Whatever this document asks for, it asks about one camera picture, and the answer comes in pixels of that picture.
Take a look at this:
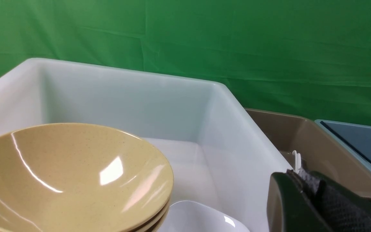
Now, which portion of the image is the yellow noodle bowl in tub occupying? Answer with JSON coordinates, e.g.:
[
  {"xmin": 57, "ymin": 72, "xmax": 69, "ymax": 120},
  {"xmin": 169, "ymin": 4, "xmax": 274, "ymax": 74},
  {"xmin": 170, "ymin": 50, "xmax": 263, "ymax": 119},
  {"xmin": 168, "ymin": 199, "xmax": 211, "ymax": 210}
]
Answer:
[{"xmin": 0, "ymin": 197, "xmax": 171, "ymax": 232}]

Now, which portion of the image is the white dish in tub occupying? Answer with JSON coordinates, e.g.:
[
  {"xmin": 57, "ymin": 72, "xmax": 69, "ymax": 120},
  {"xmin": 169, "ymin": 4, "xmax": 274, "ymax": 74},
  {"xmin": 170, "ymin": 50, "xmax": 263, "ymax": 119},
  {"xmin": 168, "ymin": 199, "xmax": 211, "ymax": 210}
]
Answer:
[{"xmin": 157, "ymin": 201, "xmax": 249, "ymax": 232}]

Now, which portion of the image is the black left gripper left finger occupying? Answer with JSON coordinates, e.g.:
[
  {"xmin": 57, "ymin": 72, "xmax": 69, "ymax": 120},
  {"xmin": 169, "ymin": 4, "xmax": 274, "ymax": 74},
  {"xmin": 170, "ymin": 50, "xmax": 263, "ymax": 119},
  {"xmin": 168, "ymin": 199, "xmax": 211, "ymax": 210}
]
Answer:
[{"xmin": 267, "ymin": 172, "xmax": 333, "ymax": 232}]

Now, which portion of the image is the long black chopstick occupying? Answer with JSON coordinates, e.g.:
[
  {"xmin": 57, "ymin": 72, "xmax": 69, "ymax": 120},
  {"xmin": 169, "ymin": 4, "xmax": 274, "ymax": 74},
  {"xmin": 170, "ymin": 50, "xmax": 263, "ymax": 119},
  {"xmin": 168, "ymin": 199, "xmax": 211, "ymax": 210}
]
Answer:
[{"xmin": 320, "ymin": 121, "xmax": 371, "ymax": 181}]

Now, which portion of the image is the white spoon in brown bin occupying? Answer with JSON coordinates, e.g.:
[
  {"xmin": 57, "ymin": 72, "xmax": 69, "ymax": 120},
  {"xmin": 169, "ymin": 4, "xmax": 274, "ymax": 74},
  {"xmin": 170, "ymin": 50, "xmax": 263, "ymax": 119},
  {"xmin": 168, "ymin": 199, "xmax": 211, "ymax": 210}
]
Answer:
[{"xmin": 292, "ymin": 150, "xmax": 302, "ymax": 174}]

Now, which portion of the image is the yellow noodle bowl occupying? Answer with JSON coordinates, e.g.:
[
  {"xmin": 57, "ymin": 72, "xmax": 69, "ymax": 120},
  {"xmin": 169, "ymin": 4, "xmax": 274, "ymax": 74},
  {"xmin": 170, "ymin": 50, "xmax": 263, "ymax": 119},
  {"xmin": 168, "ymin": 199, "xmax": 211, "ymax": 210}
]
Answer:
[
  {"xmin": 0, "ymin": 123, "xmax": 174, "ymax": 232},
  {"xmin": 146, "ymin": 208, "xmax": 169, "ymax": 232},
  {"xmin": 0, "ymin": 197, "xmax": 171, "ymax": 232}
]

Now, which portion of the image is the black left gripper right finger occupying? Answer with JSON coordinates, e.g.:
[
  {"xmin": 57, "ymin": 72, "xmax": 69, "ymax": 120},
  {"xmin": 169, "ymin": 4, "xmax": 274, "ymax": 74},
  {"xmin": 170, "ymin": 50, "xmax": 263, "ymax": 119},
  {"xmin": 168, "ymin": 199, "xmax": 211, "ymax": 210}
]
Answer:
[{"xmin": 298, "ymin": 169, "xmax": 371, "ymax": 232}]

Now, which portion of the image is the green backdrop cloth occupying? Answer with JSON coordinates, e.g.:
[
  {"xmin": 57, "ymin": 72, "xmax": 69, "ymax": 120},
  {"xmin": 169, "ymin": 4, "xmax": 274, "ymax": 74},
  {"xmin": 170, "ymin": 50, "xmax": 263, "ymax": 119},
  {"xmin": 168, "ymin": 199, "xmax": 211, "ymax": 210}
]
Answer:
[{"xmin": 0, "ymin": 0, "xmax": 371, "ymax": 125}]

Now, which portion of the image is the brown plastic bin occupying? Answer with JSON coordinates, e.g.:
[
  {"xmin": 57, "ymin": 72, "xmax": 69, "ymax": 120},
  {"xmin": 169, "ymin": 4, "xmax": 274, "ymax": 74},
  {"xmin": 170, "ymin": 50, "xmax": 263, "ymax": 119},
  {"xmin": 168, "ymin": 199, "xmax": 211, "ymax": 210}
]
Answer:
[{"xmin": 246, "ymin": 108, "xmax": 371, "ymax": 198}]

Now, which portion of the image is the white plastic tub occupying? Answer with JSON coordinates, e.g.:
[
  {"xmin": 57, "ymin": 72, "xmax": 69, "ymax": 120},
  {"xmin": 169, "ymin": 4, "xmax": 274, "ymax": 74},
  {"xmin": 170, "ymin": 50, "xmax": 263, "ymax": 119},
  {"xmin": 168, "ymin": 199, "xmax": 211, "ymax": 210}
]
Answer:
[{"xmin": 0, "ymin": 58, "xmax": 290, "ymax": 232}]

